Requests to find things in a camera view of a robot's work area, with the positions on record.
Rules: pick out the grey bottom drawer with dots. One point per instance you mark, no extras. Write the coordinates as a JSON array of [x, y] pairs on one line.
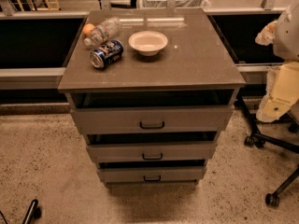
[[151, 171]]

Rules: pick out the grey drawer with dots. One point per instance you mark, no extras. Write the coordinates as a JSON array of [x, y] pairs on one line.
[[151, 112], [151, 171], [152, 146]]

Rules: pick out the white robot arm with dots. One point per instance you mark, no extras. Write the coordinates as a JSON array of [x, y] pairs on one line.
[[282, 86]]

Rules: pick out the grey drawer cabinet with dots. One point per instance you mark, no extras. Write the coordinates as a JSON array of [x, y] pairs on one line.
[[193, 60]]

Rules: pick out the grey top drawer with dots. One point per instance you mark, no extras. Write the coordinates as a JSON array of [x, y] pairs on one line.
[[151, 112]]

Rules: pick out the grey middle drawer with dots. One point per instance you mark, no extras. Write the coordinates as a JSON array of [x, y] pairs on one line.
[[152, 146]]

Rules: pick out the white bowl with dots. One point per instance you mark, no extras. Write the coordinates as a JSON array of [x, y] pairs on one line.
[[148, 43]]

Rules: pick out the blue soda can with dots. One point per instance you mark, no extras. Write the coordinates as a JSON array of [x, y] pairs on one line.
[[106, 54]]

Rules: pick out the clear plastic bottle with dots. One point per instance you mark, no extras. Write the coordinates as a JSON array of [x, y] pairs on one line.
[[103, 31]]

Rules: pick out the orange fruit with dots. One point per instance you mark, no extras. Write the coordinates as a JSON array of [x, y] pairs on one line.
[[87, 28]]

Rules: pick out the black chair base left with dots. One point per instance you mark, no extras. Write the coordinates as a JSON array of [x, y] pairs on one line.
[[33, 212]]

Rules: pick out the white wire basket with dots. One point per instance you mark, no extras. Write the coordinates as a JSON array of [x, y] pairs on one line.
[[172, 3]]

